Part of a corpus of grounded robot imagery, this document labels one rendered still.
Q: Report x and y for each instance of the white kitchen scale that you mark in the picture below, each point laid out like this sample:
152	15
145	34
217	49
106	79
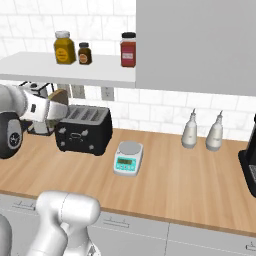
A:
128	160

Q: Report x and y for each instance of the red jar with black lid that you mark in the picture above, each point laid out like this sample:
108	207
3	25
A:
128	51

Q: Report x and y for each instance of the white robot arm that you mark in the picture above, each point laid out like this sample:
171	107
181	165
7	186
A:
63	213

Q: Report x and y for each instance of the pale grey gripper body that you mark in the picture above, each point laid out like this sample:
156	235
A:
58	111

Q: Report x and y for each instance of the brown round bread slice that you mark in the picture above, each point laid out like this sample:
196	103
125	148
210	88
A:
60	95

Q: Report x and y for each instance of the yellow spice jar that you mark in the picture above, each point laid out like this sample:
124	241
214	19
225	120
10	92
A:
64	50

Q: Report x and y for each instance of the black coffee machine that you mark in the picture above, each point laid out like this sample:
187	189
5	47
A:
249	163

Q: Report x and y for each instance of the white wall shelf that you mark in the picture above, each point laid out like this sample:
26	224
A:
40	68

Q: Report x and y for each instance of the small brown jar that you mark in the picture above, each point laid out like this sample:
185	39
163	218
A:
84	55

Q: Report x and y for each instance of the grey drawer front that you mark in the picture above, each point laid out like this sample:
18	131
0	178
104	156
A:
16	216
143	233
210	241

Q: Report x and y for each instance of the grey wall cupboard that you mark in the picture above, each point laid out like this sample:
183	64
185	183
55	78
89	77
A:
200	43

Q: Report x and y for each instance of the grey wall socket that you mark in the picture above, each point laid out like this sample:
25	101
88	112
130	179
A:
78	91
107	93

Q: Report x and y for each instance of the black toaster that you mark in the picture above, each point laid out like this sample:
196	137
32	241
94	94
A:
95	133

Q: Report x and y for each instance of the white oil bottle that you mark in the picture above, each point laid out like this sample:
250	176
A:
214	135
189	133

